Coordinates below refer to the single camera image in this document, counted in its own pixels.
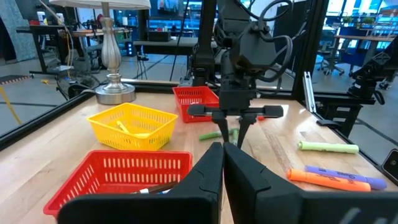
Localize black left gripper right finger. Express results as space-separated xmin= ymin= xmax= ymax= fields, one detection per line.
xmin=223 ymin=141 xmax=398 ymax=224

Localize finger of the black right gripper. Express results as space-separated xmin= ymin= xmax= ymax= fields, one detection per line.
xmin=237 ymin=112 xmax=258 ymax=149
xmin=211 ymin=111 xmax=231 ymax=144

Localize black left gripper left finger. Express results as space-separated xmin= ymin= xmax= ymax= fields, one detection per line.
xmin=57 ymin=141 xmax=225 ymax=224

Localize green dry-erase marker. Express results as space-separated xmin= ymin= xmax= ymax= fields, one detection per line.
xmin=198 ymin=129 xmax=224 ymax=142
xmin=229 ymin=127 xmax=240 ymax=146

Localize red plastic basket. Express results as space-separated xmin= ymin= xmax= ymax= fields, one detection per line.
xmin=172 ymin=85 xmax=221 ymax=124
xmin=42 ymin=149 xmax=193 ymax=218

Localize orange highlighter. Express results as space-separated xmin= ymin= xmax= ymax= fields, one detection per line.
xmin=286 ymin=168 xmax=372 ymax=193

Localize light green highlighter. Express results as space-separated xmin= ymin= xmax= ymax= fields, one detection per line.
xmin=297 ymin=140 xmax=360 ymax=155

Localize purple highlighter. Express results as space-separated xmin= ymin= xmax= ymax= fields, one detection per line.
xmin=303 ymin=164 xmax=388 ymax=191

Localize silver aluminium bar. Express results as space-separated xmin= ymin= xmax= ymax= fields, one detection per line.
xmin=302 ymin=71 xmax=318 ymax=114

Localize grey background table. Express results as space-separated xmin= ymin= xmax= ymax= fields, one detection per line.
xmin=132 ymin=36 xmax=200 ymax=57

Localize blue office chair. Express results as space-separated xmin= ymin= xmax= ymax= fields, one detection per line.
xmin=318 ymin=29 xmax=346 ymax=77

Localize yellow plastic basket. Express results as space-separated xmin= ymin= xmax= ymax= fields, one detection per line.
xmin=86 ymin=102 xmax=179 ymax=152

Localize white shade table lamp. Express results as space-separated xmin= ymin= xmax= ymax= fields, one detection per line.
xmin=49 ymin=0 xmax=152 ymax=106

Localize dark background desk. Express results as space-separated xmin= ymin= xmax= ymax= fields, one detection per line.
xmin=15 ymin=24 xmax=134 ymax=75

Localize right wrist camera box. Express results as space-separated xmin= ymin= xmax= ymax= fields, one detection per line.
xmin=231 ymin=21 xmax=279 ymax=77

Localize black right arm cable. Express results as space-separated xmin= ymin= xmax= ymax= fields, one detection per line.
xmin=248 ymin=0 xmax=295 ymax=84

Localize black table edge bracket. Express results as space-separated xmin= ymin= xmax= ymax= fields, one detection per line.
xmin=381 ymin=148 xmax=398 ymax=185

